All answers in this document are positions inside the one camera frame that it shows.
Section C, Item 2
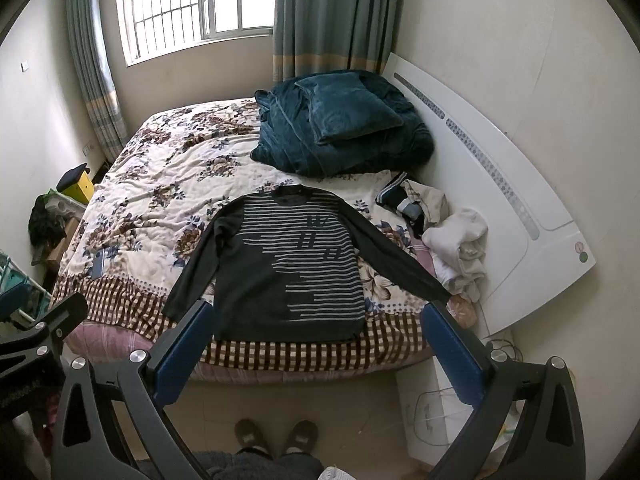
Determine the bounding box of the left teal curtain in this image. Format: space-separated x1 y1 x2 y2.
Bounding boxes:
65 0 129 162

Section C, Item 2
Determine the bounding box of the teal curtain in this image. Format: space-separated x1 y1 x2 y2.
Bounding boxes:
65 0 129 162
272 0 399 82

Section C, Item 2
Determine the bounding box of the pink mattress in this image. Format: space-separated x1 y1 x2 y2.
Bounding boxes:
65 321 433 386

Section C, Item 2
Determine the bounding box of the blue phone on bed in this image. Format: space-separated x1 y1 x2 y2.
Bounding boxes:
90 249 105 280

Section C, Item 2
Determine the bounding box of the dark teal velvet duvet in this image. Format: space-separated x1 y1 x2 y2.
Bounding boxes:
250 70 435 178

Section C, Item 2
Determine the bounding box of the dark teal velvet pillow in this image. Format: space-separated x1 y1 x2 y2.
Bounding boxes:
295 72 404 145

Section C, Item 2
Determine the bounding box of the black grey-striped sweater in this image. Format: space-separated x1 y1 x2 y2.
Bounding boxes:
163 185 449 342

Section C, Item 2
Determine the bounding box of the white bed headboard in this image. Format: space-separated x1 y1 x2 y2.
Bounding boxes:
383 54 596 337

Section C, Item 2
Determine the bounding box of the left brown slipper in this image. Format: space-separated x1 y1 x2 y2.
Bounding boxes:
234 418 271 456

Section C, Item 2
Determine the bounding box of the white bedside box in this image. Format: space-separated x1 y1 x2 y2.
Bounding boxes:
394 329 522 467

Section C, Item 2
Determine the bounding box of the right brown slipper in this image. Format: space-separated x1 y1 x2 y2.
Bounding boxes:
284 419 319 454

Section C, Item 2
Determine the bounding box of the barred window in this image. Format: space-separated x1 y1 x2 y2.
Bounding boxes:
116 0 274 66

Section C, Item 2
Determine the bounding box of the beige and navy clothes pile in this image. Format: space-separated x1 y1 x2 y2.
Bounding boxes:
375 171 449 238

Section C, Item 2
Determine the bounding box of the brown slipper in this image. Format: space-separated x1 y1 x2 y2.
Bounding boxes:
284 419 319 454
234 418 271 456

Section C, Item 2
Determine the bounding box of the dark green bag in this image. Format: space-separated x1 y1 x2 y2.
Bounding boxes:
28 195 66 266

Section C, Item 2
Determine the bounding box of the floral bed blanket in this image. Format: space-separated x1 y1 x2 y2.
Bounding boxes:
53 99 427 372

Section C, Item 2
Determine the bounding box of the right teal curtain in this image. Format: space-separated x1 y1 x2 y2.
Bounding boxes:
272 0 399 82

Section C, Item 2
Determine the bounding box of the white crumpled garment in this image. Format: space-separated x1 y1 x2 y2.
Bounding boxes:
422 208 488 304

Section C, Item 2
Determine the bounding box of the teal wire rack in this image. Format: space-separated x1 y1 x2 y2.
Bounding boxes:
0 252 51 328

